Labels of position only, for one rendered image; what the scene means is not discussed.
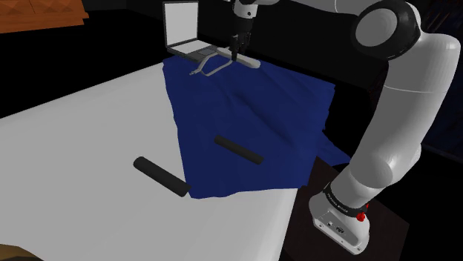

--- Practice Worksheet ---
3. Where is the grey open laptop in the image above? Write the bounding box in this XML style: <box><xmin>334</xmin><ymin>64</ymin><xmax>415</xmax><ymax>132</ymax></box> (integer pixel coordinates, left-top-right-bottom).
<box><xmin>162</xmin><ymin>1</ymin><xmax>217</xmax><ymax>63</ymax></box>

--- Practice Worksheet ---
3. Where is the slim black cylinder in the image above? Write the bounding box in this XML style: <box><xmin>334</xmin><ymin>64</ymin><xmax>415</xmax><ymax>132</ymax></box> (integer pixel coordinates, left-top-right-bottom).
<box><xmin>214</xmin><ymin>135</ymin><xmax>265</xmax><ymax>165</ymax></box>

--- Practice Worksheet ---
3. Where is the large black cylinder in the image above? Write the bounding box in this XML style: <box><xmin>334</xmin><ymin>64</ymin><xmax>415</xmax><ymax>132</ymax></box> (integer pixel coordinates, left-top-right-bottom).
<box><xmin>133</xmin><ymin>156</ymin><xmax>192</xmax><ymax>198</ymax></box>

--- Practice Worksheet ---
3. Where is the dark blue blanket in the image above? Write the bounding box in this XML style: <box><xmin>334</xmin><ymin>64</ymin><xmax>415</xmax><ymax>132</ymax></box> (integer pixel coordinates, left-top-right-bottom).
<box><xmin>162</xmin><ymin>56</ymin><xmax>351</xmax><ymax>199</ymax></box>

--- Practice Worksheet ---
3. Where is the white bed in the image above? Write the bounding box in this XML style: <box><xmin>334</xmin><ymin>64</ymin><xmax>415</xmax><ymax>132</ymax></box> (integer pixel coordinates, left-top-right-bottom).
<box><xmin>0</xmin><ymin>62</ymin><xmax>299</xmax><ymax>261</ymax></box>

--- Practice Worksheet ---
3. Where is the dark robot stand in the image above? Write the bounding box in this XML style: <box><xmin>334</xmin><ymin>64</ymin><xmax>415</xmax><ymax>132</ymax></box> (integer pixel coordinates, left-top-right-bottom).
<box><xmin>280</xmin><ymin>156</ymin><xmax>411</xmax><ymax>261</ymax></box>

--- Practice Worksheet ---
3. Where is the brown wooden cabinet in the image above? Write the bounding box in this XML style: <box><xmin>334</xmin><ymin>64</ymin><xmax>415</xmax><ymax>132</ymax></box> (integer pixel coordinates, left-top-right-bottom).
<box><xmin>0</xmin><ymin>0</ymin><xmax>90</xmax><ymax>35</ymax></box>

